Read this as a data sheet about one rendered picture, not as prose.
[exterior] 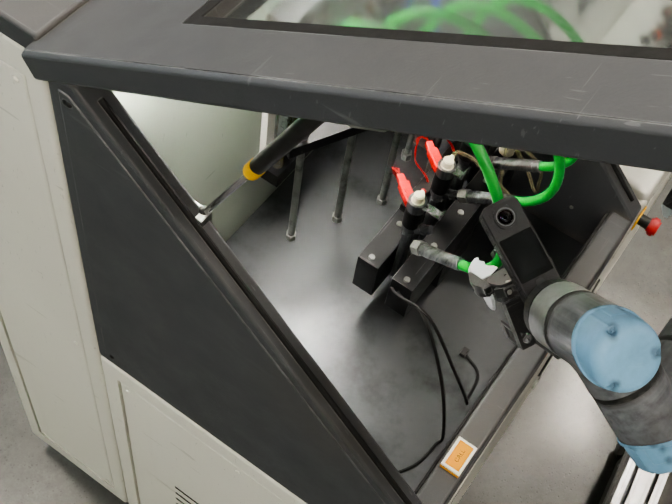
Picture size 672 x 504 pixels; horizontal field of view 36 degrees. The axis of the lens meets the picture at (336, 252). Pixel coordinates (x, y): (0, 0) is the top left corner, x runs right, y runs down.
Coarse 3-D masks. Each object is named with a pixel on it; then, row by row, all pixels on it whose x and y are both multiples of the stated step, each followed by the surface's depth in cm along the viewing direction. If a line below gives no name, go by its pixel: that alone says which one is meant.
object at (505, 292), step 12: (492, 276) 121; (504, 276) 119; (504, 288) 117; (540, 288) 111; (504, 300) 118; (516, 300) 117; (528, 300) 111; (516, 312) 117; (528, 312) 111; (504, 324) 121; (516, 324) 118; (528, 324) 111; (516, 336) 119
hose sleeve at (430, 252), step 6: (420, 246) 140; (426, 246) 139; (432, 246) 139; (420, 252) 140; (426, 252) 139; (432, 252) 138; (438, 252) 137; (444, 252) 137; (432, 258) 138; (438, 258) 137; (444, 258) 136; (450, 258) 135; (456, 258) 135; (462, 258) 135; (444, 264) 136; (450, 264) 135; (456, 264) 134
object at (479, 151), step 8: (472, 144) 118; (480, 152) 118; (480, 160) 118; (488, 160) 118; (488, 168) 118; (488, 176) 119; (496, 176) 119; (488, 184) 119; (496, 184) 119; (496, 192) 119; (496, 200) 120; (496, 256) 126; (464, 264) 133; (488, 264) 128; (496, 264) 127
